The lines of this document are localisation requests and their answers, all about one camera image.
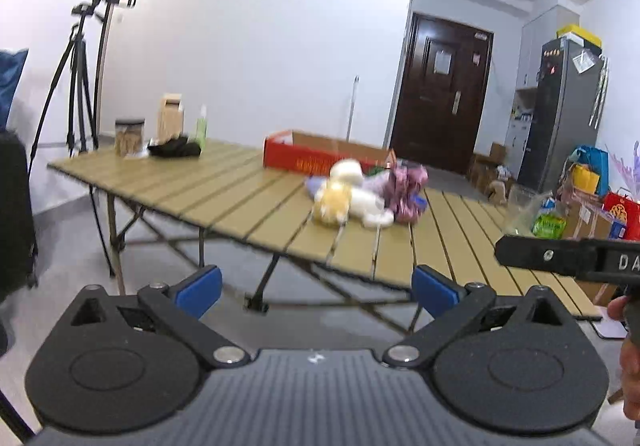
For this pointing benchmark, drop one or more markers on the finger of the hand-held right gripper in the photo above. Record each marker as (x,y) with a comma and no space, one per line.
(547,254)

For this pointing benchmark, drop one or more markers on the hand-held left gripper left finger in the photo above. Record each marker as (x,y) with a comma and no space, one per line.
(199,290)

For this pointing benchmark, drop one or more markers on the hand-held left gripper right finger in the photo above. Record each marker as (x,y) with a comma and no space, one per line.
(434,293)

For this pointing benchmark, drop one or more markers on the white yellow plush toy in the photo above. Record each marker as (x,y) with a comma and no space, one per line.
(345,198)

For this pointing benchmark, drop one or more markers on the grey lavender plush toy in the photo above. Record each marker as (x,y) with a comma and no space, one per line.
(313,184)

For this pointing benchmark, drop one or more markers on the person's right hand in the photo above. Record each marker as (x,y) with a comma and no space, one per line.
(631,376)

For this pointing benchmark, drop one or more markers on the green packet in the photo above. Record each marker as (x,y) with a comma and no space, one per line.
(549,226)

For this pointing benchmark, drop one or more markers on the red gift box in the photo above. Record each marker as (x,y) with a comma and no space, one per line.
(622,213)

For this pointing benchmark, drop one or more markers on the brown cardboard carton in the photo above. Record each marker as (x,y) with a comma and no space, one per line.
(587,221)

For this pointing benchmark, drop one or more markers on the clear plastic bag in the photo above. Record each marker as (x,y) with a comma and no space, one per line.
(522,206)

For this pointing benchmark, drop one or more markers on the white flat panel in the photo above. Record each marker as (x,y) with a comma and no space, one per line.
(609,327)

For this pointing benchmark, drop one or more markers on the yellow bag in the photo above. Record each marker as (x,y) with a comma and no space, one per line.
(585,179)

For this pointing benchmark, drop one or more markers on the purple artificial flowers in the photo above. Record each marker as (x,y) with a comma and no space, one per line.
(629,166)

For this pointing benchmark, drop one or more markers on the brown cardboard boxes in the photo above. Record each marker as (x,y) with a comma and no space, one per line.
(487,171)

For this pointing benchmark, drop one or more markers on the blue shopping bag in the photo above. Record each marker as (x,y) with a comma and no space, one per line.
(592,160)

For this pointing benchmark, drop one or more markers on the tan folding table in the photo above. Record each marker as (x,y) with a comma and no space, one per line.
(225,186)

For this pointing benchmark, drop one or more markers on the grey refrigerator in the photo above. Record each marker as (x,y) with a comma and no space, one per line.
(555,116)

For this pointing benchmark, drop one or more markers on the black cloth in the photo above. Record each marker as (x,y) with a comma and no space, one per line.
(172,148)

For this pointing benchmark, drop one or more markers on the green bottle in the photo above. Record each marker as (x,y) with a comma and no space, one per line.
(201,129)

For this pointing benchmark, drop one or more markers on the red cardboard box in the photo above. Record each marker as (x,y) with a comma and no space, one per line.
(300,159)

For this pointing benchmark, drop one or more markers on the clear jar with black lid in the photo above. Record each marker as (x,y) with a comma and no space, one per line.
(129,139)

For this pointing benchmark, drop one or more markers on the white cabinet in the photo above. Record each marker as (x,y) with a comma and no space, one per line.
(527,76)

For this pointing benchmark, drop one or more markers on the dark brown door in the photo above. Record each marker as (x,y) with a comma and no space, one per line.
(440,91)

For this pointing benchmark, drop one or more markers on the black suitcase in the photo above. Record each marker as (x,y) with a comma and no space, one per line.
(15,216)

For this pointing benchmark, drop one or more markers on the white pole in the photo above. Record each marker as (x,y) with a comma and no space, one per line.
(352,106)

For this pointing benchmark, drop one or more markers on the yellow box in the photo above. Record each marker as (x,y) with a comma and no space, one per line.
(580,34)

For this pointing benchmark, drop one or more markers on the black tripod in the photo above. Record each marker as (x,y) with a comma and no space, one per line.
(75,76)

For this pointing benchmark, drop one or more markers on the black curved stand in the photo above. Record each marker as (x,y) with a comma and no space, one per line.
(107,26)

